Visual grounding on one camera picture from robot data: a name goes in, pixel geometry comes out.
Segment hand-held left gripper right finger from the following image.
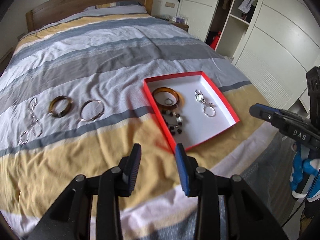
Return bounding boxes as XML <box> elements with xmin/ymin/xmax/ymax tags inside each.
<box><xmin>174</xmin><ymin>142</ymin><xmax>289</xmax><ymax>240</ymax></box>

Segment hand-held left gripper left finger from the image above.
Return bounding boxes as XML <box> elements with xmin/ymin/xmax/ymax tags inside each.
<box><xmin>25</xmin><ymin>143</ymin><xmax>142</xmax><ymax>240</ymax></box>

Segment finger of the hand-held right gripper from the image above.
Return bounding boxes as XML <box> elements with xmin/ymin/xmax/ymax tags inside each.
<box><xmin>256</xmin><ymin>104</ymin><xmax>312</xmax><ymax>130</ymax></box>
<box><xmin>249</xmin><ymin>104</ymin><xmax>314</xmax><ymax>145</ymax></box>

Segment beaded shell bracelet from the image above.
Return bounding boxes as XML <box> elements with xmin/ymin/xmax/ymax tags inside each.
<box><xmin>160</xmin><ymin>109</ymin><xmax>187</xmax><ymax>134</ymax></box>

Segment red shallow box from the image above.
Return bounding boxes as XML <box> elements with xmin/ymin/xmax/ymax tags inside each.
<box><xmin>143</xmin><ymin>71</ymin><xmax>240</xmax><ymax>154</ymax></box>

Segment gold chain bracelet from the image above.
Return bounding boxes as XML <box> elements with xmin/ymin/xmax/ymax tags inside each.
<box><xmin>203</xmin><ymin>105</ymin><xmax>216</xmax><ymax>118</ymax></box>

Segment small crystal watch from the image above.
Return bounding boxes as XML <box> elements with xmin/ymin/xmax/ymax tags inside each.
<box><xmin>194</xmin><ymin>89</ymin><xmax>214</xmax><ymax>107</ymax></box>

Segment amber resin bangle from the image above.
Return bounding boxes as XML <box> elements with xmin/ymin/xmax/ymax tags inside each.
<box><xmin>152</xmin><ymin>87</ymin><xmax>185</xmax><ymax>110</ymax></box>

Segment person's right hand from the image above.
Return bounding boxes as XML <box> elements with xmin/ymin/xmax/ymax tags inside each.
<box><xmin>290</xmin><ymin>142</ymin><xmax>320</xmax><ymax>200</ymax></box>

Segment white wardrobe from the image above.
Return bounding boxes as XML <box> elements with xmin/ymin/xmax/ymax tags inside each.
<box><xmin>176</xmin><ymin>0</ymin><xmax>320</xmax><ymax>113</ymax></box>

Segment thin silver bangle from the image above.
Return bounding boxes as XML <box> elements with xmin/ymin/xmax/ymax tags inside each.
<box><xmin>80</xmin><ymin>100</ymin><xmax>105</xmax><ymax>122</ymax></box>

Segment red thing in wardrobe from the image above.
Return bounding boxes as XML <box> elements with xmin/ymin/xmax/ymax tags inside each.
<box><xmin>210</xmin><ymin>31</ymin><xmax>222</xmax><ymax>50</ymax></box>

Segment dark brown bangle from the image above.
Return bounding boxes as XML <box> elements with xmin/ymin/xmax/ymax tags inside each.
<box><xmin>48</xmin><ymin>95</ymin><xmax>74</xmax><ymax>118</ymax></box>

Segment striped hanging garment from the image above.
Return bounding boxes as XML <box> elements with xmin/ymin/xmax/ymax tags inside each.
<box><xmin>237</xmin><ymin>0</ymin><xmax>263</xmax><ymax>20</ymax></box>

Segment wooden nightstand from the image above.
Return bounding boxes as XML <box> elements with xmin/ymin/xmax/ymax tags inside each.
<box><xmin>172</xmin><ymin>21</ymin><xmax>189</xmax><ymax>32</ymax></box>

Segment striped bed blanket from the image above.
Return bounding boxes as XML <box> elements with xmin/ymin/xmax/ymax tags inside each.
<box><xmin>0</xmin><ymin>5</ymin><xmax>283</xmax><ymax>240</ymax></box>

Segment striped pillow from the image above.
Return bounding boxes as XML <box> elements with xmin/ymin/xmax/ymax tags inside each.
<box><xmin>84</xmin><ymin>0</ymin><xmax>144</xmax><ymax>12</ymax></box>

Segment silver chain bracelet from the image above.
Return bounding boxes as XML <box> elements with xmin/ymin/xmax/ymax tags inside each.
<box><xmin>28</xmin><ymin>97</ymin><xmax>43</xmax><ymax>138</ymax></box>

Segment silver twisted bracelet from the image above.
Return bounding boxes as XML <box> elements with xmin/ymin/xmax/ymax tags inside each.
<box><xmin>19</xmin><ymin>131</ymin><xmax>30</xmax><ymax>145</ymax></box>

